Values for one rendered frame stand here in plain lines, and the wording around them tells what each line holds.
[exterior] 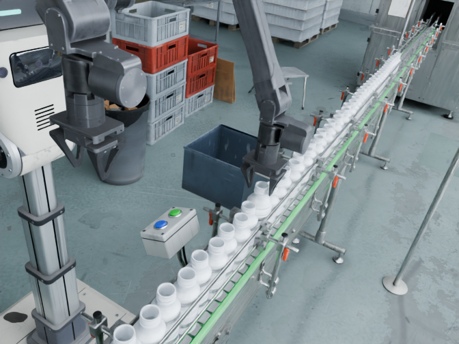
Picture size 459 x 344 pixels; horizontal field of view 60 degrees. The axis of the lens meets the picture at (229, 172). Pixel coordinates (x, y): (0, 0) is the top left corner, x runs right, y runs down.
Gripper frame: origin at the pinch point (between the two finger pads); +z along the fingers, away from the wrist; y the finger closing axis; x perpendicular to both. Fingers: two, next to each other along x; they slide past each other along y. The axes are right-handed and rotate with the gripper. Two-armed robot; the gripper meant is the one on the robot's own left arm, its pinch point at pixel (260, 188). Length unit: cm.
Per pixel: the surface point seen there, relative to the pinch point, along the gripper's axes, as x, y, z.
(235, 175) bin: -41, 27, 27
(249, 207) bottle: 4.4, 0.4, 3.8
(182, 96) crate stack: -216, 180, 82
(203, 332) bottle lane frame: 33.5, -5.2, 19.1
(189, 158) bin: -41, 50, 27
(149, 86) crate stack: -163, 175, 58
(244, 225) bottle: 12.6, -2.3, 3.4
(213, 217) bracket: 5.9, 10.2, 11.0
